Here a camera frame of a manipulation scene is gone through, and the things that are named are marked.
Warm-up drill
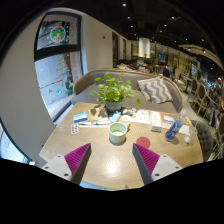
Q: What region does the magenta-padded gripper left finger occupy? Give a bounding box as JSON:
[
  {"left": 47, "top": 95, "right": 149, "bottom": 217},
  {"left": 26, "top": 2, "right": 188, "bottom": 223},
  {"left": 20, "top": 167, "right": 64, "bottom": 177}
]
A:
[{"left": 41, "top": 142, "right": 92, "bottom": 186}]

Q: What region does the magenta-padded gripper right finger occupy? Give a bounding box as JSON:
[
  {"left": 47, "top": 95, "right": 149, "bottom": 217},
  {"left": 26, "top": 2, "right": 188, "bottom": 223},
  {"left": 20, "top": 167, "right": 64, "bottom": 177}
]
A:
[{"left": 132, "top": 143, "right": 184, "bottom": 186}]

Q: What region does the clear blue-labelled drink bottle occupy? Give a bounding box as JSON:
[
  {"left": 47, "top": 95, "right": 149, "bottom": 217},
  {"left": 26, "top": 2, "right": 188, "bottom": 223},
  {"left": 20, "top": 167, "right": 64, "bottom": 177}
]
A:
[{"left": 164, "top": 108, "right": 188, "bottom": 143}]

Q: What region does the flat round red coaster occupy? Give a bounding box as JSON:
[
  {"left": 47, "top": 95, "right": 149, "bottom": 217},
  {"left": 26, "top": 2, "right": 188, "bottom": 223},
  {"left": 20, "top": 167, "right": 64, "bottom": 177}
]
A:
[{"left": 135, "top": 136, "right": 152, "bottom": 149}]

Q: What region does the pill blister pack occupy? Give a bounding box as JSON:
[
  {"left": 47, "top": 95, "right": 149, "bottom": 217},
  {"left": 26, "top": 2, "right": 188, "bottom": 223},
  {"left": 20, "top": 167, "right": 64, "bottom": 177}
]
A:
[{"left": 69, "top": 123, "right": 81, "bottom": 135}]

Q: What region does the white cardboard box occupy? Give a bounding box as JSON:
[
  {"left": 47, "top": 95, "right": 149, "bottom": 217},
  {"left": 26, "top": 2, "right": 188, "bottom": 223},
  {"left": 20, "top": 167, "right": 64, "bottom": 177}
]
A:
[{"left": 149, "top": 111, "right": 163, "bottom": 132}]

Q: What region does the pale green mug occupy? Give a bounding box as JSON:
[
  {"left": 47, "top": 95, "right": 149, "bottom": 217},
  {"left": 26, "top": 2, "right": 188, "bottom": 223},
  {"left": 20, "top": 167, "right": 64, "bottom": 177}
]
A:
[{"left": 108, "top": 121, "right": 131, "bottom": 145}]

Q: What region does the white tube with green end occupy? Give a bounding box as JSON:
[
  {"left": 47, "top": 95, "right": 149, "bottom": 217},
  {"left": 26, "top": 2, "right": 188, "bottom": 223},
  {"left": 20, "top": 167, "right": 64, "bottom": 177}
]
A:
[{"left": 78, "top": 119, "right": 111, "bottom": 128}]

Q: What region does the blue and white small box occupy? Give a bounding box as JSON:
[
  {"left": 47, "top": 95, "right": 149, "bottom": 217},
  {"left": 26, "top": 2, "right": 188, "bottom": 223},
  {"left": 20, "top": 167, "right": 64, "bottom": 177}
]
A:
[{"left": 73, "top": 111, "right": 89, "bottom": 124}]

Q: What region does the printed menu sheet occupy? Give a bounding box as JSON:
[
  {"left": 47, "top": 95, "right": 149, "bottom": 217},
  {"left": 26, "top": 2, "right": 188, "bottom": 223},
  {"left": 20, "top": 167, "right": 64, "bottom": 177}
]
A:
[{"left": 120, "top": 109, "right": 152, "bottom": 125}]

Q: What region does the blue and white flat pack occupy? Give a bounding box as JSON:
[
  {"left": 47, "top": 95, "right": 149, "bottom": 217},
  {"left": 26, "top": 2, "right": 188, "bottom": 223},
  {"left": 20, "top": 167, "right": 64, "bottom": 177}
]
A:
[{"left": 162, "top": 115, "right": 175, "bottom": 130}]

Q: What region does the white paper napkin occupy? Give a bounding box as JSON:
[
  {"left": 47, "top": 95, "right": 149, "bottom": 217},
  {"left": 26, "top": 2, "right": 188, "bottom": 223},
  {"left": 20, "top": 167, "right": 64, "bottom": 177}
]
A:
[{"left": 178, "top": 123, "right": 193, "bottom": 137}]

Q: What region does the clear plastic cup with straw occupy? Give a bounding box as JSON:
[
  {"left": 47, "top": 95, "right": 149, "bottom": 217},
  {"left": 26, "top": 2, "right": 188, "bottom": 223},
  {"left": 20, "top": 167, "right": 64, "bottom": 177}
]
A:
[{"left": 183, "top": 120, "right": 199, "bottom": 145}]

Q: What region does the brown paper bag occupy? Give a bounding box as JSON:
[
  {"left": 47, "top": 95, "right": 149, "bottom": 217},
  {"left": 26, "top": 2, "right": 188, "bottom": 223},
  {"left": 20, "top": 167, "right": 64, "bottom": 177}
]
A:
[{"left": 87, "top": 105, "right": 110, "bottom": 122}]

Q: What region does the light blue small carton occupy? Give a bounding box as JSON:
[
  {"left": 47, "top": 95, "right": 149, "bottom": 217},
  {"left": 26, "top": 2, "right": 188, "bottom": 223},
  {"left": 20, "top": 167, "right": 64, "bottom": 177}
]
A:
[{"left": 109, "top": 110, "right": 122, "bottom": 124}]

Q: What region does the grey tufted armchair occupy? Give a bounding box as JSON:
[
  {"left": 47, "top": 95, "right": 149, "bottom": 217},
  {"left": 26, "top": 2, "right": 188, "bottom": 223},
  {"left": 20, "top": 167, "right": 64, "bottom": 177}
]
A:
[{"left": 190, "top": 119, "right": 216, "bottom": 163}]

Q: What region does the grey curved sofa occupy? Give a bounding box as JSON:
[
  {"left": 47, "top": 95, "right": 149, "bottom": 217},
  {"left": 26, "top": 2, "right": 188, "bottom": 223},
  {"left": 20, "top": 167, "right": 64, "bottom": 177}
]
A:
[{"left": 70, "top": 68, "right": 185, "bottom": 114}]

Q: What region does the grey chevron cushion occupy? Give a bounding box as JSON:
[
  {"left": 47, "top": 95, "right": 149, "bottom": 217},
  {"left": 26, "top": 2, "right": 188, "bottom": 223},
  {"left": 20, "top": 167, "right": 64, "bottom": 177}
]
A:
[{"left": 136, "top": 76, "right": 174, "bottom": 105}]

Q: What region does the green potted plant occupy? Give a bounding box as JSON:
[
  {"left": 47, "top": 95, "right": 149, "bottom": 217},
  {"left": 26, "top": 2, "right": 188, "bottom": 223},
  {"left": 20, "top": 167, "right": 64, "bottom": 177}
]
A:
[{"left": 89, "top": 71, "right": 143, "bottom": 113}]

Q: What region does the group of round-backed chairs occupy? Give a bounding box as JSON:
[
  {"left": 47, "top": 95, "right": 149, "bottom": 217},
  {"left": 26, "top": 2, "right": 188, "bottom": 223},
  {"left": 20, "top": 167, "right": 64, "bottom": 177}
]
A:
[{"left": 181, "top": 75, "right": 224, "bottom": 134}]

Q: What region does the person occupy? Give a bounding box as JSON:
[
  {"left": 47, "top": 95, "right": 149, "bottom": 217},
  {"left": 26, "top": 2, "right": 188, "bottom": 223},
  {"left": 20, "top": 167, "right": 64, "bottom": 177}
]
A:
[
  {"left": 159, "top": 61, "right": 172, "bottom": 79},
  {"left": 141, "top": 59, "right": 153, "bottom": 73},
  {"left": 128, "top": 59, "right": 139, "bottom": 71}
]

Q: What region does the window with festive decals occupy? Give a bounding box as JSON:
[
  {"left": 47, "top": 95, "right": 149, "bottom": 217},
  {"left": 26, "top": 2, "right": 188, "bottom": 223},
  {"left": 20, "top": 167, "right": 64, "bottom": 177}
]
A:
[{"left": 34, "top": 11, "right": 83, "bottom": 118}]

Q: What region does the white cylindrical column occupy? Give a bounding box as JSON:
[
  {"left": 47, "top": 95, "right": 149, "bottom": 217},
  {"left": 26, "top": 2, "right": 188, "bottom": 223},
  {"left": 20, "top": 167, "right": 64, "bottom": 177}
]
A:
[{"left": 138, "top": 37, "right": 151, "bottom": 59}]

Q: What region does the group of ceiling spotlights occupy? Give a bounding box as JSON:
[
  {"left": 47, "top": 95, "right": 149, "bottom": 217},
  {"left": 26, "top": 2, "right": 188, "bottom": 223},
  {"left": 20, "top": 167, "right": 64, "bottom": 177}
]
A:
[{"left": 119, "top": 2, "right": 209, "bottom": 54}]

